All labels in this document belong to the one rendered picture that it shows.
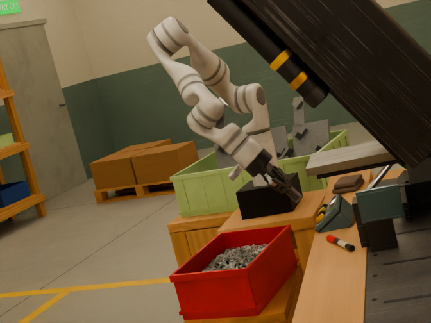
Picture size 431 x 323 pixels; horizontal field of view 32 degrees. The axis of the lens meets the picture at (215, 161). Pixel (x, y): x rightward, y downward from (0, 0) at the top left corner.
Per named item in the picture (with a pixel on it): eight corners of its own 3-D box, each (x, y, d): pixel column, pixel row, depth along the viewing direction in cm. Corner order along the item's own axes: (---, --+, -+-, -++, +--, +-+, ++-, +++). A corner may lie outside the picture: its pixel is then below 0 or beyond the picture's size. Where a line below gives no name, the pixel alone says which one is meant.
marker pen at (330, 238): (356, 250, 172) (354, 244, 172) (349, 252, 171) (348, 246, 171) (333, 239, 184) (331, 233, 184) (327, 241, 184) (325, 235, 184)
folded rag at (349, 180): (357, 191, 224) (354, 182, 223) (331, 195, 227) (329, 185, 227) (365, 182, 232) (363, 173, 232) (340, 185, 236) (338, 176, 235)
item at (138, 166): (96, 204, 806) (85, 164, 799) (138, 182, 874) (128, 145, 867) (188, 191, 744) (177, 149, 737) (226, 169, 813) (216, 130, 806)
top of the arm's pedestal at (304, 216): (219, 242, 240) (216, 231, 239) (244, 213, 270) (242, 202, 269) (315, 227, 229) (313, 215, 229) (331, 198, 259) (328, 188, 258)
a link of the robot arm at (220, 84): (196, 57, 232) (222, 51, 226) (242, 95, 252) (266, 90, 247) (193, 84, 228) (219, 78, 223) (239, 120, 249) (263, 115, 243)
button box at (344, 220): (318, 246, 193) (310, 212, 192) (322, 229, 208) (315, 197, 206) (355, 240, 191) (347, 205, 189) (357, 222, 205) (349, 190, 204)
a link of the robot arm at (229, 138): (222, 163, 193) (244, 140, 189) (179, 124, 194) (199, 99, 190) (230, 154, 200) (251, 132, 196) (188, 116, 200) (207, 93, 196)
